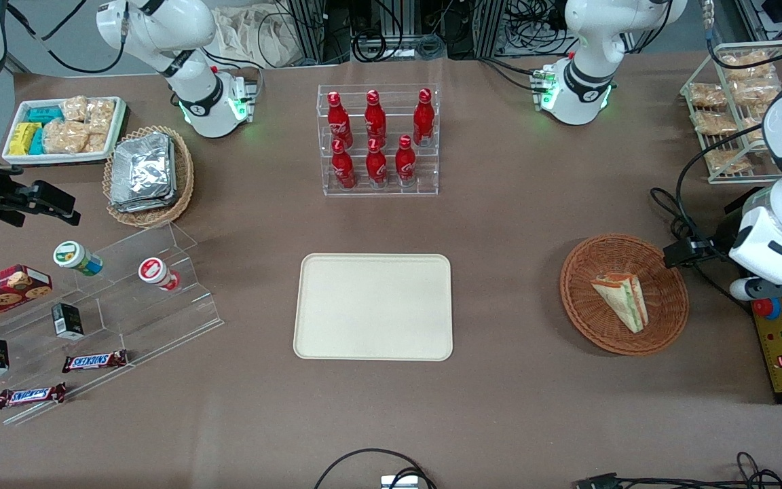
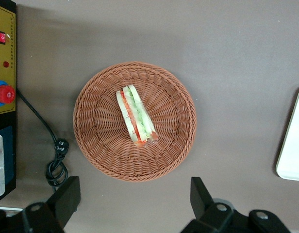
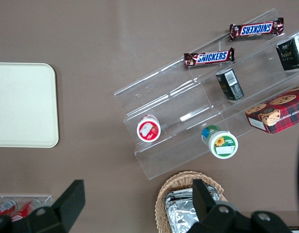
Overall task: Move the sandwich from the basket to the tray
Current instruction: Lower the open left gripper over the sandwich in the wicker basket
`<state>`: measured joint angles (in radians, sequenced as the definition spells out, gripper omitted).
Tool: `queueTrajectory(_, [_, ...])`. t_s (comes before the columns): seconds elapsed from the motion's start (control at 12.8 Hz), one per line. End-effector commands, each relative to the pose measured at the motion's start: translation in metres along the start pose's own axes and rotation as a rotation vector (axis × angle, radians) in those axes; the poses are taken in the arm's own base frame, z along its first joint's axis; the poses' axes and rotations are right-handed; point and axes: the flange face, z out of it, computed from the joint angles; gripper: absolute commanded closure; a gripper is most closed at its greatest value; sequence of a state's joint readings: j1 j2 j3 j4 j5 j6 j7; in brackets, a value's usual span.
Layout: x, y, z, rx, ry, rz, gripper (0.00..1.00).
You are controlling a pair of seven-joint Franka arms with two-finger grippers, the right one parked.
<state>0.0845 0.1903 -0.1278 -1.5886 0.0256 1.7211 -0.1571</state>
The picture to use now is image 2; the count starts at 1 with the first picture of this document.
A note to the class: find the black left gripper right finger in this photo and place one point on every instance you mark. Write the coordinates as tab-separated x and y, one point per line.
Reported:
203	204

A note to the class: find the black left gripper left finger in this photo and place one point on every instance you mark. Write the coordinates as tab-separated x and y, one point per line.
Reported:
64	201

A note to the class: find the triangle sandwich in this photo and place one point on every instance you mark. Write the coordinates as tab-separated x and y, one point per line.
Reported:
136	116

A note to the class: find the round brown wicker basket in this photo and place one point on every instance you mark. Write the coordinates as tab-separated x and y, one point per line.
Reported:
103	145

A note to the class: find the cream plastic tray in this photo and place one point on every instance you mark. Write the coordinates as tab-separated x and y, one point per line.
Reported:
294	145

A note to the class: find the black sealing machine yellow panel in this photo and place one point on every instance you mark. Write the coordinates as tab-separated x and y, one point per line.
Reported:
8	48

